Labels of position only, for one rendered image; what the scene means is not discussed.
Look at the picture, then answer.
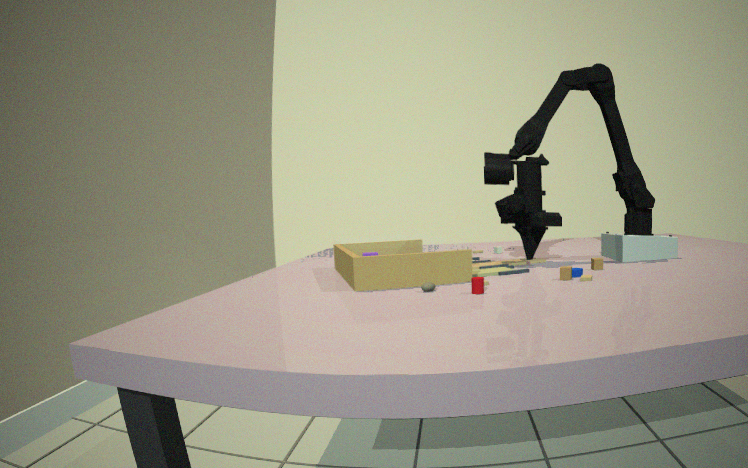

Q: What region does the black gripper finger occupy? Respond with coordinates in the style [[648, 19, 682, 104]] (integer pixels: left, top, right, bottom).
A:
[[521, 227, 548, 260], [512, 226, 528, 260]]

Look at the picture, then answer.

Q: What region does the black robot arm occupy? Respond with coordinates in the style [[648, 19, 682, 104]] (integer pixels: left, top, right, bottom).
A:
[[484, 63, 655, 236]]

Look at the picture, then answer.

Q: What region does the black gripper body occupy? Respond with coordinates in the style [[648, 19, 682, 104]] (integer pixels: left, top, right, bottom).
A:
[[501, 185, 562, 228]]

